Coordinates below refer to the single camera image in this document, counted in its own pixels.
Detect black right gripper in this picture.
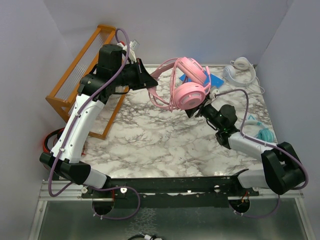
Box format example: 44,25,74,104
181,94,224,131

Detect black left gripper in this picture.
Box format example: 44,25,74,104
112,57,159,90

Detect pink cat-ear headphones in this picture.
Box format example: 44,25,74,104
147,57,211,112

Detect teal cat-ear headphones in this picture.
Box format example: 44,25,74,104
244,115,275,143

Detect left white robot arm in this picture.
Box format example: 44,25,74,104
39,44,158,198

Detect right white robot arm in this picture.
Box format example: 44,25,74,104
185,104,307,196

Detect white headphones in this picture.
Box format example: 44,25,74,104
222,56,265,95

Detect red black headphones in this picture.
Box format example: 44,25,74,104
42,127,86,171

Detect blue notebook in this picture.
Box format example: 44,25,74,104
179,72,224,89

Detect wooden tiered shelf rack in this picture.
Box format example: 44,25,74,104
45,24,130,140

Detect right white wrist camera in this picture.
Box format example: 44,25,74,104
206,86,220,101

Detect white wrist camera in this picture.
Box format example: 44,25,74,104
117,39,140,63
206,86,220,101

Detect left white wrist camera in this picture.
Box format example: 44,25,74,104
117,39,140,63

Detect black front mounting rail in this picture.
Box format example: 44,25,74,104
81,175,259,209

